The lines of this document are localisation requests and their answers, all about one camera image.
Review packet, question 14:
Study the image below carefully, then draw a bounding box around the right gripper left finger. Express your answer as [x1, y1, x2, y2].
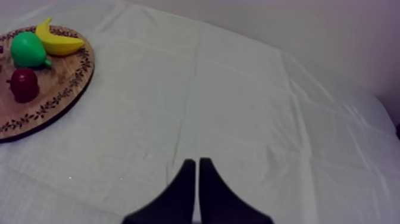
[121, 158, 196, 224]

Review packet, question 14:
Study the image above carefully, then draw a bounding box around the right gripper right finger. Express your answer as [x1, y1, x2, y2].
[199, 157, 274, 224]

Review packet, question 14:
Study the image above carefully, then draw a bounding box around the round wooden board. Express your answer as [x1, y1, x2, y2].
[0, 25, 96, 144]

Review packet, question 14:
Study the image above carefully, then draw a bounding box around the small red fruit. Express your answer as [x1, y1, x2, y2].
[6, 68, 40, 104]

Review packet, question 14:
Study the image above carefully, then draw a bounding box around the yellow toy banana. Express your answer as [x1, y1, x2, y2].
[35, 17, 85, 57]

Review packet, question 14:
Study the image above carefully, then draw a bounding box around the green toy pear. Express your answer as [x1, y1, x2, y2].
[10, 31, 52, 69]

